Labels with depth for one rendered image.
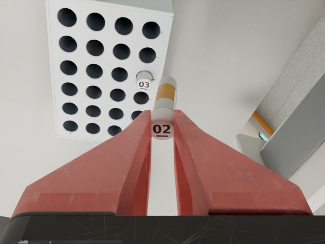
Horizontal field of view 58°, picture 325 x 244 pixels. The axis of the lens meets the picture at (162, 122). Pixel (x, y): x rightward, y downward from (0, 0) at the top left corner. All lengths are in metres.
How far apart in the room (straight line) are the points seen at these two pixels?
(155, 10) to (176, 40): 0.06
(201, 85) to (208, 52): 0.03
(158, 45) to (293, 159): 0.12
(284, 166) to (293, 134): 0.02
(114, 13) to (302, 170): 0.16
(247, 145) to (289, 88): 1.07
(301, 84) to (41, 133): 1.12
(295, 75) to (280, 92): 0.09
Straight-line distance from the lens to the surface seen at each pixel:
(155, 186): 0.37
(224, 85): 0.29
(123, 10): 0.21
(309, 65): 1.28
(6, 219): 0.79
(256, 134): 1.04
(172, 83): 0.16
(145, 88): 0.22
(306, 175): 0.20
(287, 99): 1.33
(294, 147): 0.21
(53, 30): 0.22
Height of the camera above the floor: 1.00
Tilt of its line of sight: 51 degrees down
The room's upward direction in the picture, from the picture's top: 177 degrees clockwise
